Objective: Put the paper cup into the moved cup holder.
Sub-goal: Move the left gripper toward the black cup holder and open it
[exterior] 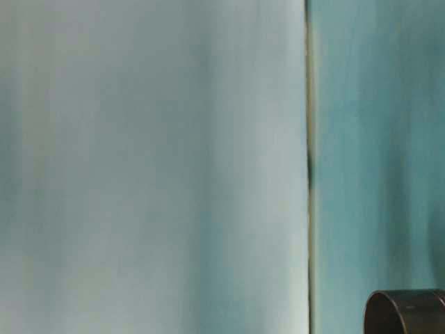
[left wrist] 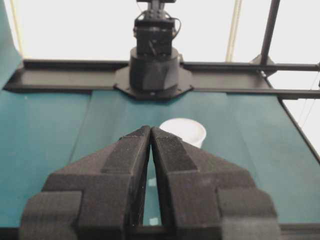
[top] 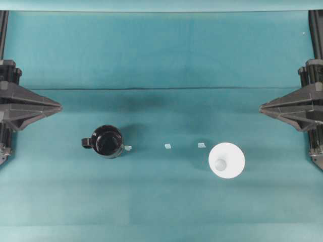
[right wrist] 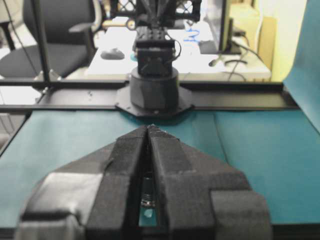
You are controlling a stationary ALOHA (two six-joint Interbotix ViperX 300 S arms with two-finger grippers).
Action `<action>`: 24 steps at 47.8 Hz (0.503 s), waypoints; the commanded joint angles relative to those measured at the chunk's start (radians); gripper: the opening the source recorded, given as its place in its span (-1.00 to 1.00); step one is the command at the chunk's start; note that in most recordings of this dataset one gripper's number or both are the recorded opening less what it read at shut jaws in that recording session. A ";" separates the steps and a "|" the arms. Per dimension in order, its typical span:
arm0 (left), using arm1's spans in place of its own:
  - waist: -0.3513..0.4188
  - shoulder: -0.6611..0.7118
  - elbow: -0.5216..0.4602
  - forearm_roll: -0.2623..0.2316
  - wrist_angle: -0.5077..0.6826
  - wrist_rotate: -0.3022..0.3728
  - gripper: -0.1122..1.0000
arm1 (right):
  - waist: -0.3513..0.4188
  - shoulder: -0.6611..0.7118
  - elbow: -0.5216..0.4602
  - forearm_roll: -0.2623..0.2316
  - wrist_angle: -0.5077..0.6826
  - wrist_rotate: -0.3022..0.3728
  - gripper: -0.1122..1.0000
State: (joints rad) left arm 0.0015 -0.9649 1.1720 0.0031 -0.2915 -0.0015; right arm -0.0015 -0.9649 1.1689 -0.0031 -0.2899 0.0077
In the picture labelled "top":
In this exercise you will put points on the right black frame rail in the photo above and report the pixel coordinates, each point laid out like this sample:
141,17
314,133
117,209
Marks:
316,31

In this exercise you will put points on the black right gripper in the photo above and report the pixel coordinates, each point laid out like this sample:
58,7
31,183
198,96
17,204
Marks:
302,120

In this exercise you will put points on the left black frame rail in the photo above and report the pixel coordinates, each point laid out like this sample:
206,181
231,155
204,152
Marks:
4,15

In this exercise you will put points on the black cup holder with handle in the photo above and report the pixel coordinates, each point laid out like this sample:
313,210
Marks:
106,141

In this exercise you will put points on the black frame rail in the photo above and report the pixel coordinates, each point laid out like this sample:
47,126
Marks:
316,31
4,15

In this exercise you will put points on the right tape marker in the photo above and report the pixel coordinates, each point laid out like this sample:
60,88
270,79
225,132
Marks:
201,145

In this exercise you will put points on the left tape marker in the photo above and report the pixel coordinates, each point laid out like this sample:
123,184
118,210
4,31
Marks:
127,148

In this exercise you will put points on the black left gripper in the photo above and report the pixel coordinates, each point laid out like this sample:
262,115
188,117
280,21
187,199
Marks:
18,120

